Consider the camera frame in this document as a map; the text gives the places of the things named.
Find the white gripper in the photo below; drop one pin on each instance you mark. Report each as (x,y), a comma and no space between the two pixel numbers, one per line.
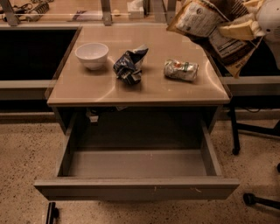
(269,17)

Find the brown chip bag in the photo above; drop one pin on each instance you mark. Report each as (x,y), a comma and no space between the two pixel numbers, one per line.
(199,21)

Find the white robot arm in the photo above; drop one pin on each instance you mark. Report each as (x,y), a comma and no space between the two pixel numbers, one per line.
(274,46)

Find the crumpled blue chip bag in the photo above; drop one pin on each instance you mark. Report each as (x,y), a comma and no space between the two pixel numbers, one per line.
(128,68)

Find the beige top cabinet counter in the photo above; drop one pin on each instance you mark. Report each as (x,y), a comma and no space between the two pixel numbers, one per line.
(80,87)

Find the grey open drawer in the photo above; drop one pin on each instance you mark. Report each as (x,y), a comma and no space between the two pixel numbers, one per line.
(138,156)

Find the white tissue box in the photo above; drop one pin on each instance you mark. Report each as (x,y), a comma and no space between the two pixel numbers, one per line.
(135,9)

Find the black table leg with caster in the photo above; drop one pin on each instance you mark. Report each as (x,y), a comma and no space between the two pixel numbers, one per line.
(236,148)

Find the white ceramic bowl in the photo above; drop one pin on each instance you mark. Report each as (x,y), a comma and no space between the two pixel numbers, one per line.
(92,56)

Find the black chair caster leg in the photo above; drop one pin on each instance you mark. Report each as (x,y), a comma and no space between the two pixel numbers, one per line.
(250,199)

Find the black object at floor edge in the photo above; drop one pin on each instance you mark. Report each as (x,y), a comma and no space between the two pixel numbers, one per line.
(53,213)

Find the grey metal post right centre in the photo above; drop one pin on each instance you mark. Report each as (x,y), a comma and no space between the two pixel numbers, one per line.
(171,10)

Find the grey metal post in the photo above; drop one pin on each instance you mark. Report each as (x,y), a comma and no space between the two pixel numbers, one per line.
(11,17)
(106,12)
(171,10)

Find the grey metal post left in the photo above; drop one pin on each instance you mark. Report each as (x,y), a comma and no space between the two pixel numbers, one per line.
(11,17)

